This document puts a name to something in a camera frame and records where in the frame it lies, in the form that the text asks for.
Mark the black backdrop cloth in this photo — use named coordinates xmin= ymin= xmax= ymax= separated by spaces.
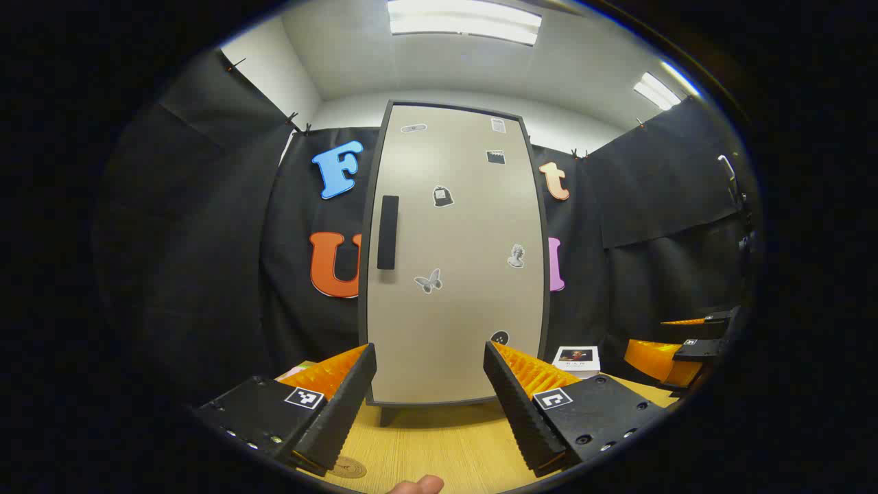
xmin=96 ymin=48 xmax=755 ymax=405

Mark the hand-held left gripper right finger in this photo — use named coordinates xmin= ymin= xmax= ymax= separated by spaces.
xmin=484 ymin=341 xmax=669 ymax=479

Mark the stack of books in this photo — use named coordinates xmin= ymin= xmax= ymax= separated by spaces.
xmin=552 ymin=345 xmax=603 ymax=379

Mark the beige cabinet door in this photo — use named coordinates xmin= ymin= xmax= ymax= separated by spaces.
xmin=367 ymin=104 xmax=546 ymax=404

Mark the ceiling light panel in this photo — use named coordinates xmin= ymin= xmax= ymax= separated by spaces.
xmin=632 ymin=72 xmax=683 ymax=110
xmin=388 ymin=0 xmax=543 ymax=47

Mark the pink plush toy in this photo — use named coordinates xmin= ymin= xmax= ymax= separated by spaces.
xmin=274 ymin=360 xmax=320 ymax=381

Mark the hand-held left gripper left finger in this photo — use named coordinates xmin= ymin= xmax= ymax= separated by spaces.
xmin=192 ymin=343 xmax=378 ymax=478

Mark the black door handle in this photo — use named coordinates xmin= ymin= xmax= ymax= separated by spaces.
xmin=377 ymin=196 xmax=400 ymax=270

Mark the round wooden coaster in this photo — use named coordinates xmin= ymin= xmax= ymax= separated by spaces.
xmin=326 ymin=455 xmax=368 ymax=480

